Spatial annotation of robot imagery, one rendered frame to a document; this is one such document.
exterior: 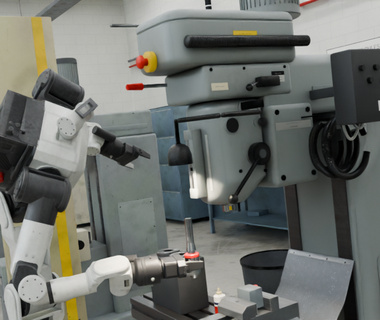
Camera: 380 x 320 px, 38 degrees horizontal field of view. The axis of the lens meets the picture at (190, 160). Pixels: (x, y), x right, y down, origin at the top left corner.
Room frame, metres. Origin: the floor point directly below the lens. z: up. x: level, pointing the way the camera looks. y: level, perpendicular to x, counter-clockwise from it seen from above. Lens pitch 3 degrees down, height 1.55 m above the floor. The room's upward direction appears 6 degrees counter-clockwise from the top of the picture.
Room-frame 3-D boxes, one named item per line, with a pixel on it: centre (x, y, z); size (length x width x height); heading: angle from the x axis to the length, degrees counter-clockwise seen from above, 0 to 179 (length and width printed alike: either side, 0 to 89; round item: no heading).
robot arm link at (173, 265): (1.69, 0.12, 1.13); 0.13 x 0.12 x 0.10; 12
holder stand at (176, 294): (2.03, 0.10, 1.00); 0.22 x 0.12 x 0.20; 31
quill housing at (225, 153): (1.74, -0.11, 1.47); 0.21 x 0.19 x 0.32; 32
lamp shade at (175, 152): (1.59, 0.03, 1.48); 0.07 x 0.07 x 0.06
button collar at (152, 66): (1.61, 0.09, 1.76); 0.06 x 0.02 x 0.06; 32
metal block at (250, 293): (1.68, -0.14, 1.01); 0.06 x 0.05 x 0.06; 33
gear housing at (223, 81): (1.76, -0.15, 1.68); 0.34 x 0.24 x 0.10; 122
